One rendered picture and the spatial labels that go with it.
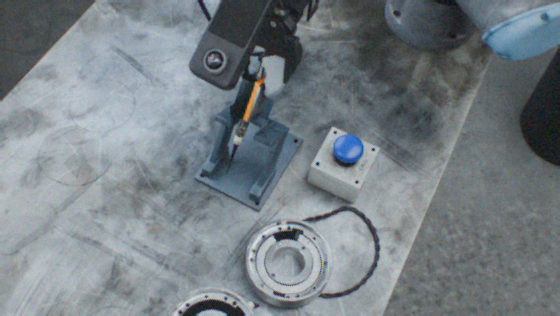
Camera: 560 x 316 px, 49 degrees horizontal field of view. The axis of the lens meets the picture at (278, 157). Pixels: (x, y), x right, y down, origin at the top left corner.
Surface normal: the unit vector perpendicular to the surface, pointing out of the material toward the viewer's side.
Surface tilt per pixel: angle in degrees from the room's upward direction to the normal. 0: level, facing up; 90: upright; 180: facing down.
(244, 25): 31
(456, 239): 0
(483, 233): 0
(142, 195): 0
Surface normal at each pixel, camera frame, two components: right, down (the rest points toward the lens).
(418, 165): 0.07, -0.51
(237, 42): -0.14, -0.04
